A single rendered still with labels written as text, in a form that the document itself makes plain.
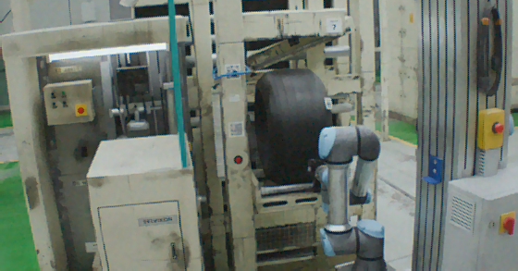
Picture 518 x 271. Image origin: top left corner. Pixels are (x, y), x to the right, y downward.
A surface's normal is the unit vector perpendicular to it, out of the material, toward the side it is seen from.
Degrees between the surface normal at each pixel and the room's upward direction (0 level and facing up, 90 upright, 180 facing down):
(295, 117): 69
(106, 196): 90
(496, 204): 90
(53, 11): 90
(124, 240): 90
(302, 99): 52
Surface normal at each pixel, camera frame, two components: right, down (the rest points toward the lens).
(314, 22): 0.18, 0.22
